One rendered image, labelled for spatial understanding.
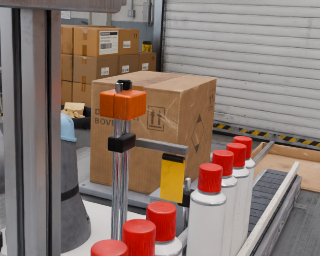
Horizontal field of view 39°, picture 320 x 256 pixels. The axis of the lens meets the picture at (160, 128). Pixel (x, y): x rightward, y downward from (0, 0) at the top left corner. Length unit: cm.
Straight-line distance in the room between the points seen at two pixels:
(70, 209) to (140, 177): 37
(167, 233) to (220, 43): 472
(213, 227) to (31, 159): 28
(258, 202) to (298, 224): 11
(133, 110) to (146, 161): 60
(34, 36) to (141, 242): 23
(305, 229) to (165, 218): 66
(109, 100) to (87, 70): 370
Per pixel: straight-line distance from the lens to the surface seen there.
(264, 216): 93
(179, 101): 106
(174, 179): 55
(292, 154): 164
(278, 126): 502
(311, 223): 115
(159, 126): 109
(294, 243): 104
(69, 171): 79
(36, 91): 48
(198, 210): 64
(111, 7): 35
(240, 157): 75
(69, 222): 80
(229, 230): 74
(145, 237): 45
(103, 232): 86
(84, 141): 307
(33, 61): 48
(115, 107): 53
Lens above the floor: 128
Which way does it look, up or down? 14 degrees down
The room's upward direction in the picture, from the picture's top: 3 degrees clockwise
